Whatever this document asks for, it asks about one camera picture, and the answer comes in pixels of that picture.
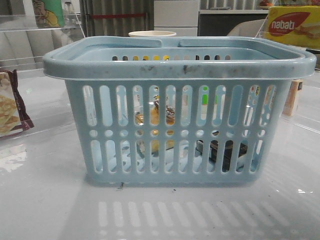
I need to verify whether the packaged bread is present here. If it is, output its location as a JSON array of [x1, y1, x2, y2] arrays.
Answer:
[[135, 99, 176, 158]]

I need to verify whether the dark tissue pack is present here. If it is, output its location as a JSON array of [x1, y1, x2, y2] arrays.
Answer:
[[195, 139, 249, 173]]

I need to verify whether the light blue plastic basket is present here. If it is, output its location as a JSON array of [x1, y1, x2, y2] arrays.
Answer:
[[43, 37, 317, 185]]

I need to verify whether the white paper cup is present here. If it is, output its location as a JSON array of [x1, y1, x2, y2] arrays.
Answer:
[[128, 30, 177, 38]]

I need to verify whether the white cabinet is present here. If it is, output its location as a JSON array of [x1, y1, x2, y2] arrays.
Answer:
[[153, 0, 200, 37]]

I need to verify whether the beige wafer biscuit box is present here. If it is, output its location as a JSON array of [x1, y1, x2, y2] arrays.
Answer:
[[282, 79, 304, 117]]

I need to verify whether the maroon cracker snack bag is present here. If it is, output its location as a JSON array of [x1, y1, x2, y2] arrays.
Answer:
[[0, 70, 34, 138]]

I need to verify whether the green cartoon snack package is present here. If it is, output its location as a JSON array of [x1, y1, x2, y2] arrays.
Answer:
[[32, 0, 65, 28]]

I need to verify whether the clear acrylic display shelf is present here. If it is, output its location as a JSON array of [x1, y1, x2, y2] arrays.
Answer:
[[0, 14, 85, 72]]

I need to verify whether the yellow nabati wafer box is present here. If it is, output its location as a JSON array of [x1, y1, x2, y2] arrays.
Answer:
[[263, 5, 320, 50]]

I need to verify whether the right blue basket handle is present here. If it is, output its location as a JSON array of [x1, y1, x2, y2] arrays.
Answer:
[[178, 36, 314, 60]]

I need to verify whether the blue basket handle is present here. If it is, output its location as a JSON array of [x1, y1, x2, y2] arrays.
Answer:
[[178, 36, 314, 60], [43, 36, 163, 61]]

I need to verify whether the left blue basket handle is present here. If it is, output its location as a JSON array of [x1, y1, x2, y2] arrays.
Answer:
[[43, 36, 163, 61]]

